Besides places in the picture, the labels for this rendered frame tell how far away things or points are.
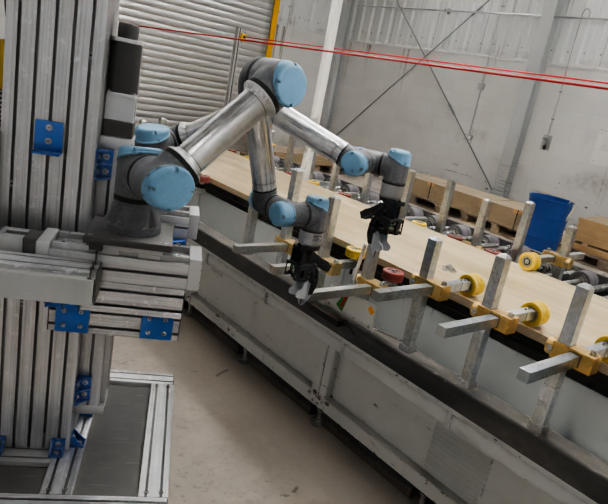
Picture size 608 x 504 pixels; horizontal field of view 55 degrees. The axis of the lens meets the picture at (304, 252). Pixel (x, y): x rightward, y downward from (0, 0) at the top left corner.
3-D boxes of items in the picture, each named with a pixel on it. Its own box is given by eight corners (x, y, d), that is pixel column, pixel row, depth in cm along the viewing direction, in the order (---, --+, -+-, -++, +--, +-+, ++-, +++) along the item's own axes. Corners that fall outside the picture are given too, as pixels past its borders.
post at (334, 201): (311, 311, 239) (335, 197, 226) (306, 308, 241) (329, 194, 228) (318, 311, 241) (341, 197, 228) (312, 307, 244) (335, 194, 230)
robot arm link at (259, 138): (222, 56, 167) (242, 214, 190) (243, 60, 159) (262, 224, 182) (256, 50, 173) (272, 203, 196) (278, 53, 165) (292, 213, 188)
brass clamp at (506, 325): (504, 335, 171) (509, 319, 170) (466, 316, 181) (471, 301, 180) (516, 333, 175) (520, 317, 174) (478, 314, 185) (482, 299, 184)
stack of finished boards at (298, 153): (370, 168, 1137) (372, 159, 1132) (275, 162, 972) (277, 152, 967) (342, 159, 1189) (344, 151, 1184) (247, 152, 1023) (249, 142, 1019)
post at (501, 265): (463, 400, 185) (506, 256, 171) (454, 395, 187) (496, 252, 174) (470, 398, 187) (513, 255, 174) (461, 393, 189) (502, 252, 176)
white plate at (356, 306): (371, 332, 213) (377, 306, 210) (324, 303, 231) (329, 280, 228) (372, 332, 213) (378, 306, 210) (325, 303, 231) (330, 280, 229)
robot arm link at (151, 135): (123, 160, 202) (127, 121, 198) (146, 158, 214) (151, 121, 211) (152, 168, 198) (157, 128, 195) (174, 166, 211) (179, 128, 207)
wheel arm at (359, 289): (307, 304, 193) (309, 292, 192) (300, 300, 196) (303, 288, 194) (395, 293, 221) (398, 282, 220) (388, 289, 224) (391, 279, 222)
